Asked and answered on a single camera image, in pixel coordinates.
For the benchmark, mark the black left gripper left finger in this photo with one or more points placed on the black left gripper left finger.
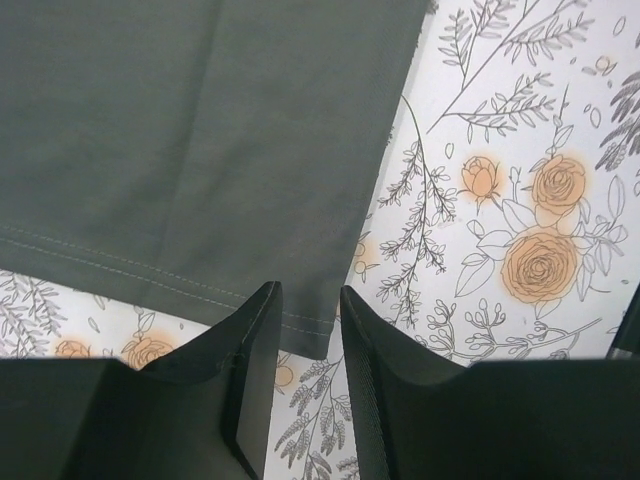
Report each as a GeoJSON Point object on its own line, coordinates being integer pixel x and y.
{"type": "Point", "coordinates": [201, 411]}

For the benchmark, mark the floral patterned table mat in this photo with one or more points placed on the floral patterned table mat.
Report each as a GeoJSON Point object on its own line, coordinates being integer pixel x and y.
{"type": "Point", "coordinates": [503, 225]}

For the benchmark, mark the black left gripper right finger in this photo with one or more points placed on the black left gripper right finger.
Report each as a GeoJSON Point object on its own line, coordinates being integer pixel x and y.
{"type": "Point", "coordinates": [417, 415]}

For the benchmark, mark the dark grey t shirt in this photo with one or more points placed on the dark grey t shirt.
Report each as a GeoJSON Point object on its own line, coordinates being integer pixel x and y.
{"type": "Point", "coordinates": [177, 155]}

